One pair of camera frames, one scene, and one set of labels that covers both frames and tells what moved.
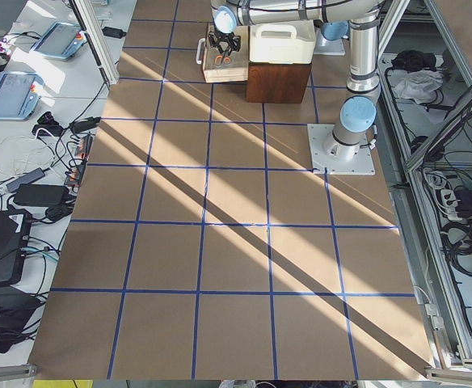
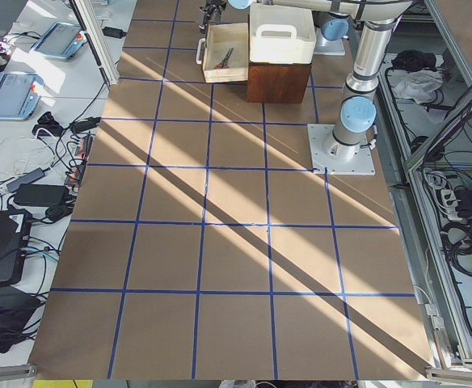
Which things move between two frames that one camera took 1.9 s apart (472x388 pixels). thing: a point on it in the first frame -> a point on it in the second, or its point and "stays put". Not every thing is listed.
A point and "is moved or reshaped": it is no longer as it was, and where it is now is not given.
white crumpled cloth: x=419 y=84 stays put
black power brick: x=41 y=195 stays put
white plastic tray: x=288 y=42 stays put
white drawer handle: x=199 y=48 stays put
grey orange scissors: x=220 y=59 is moved or reshaped
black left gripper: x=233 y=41 -> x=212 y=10
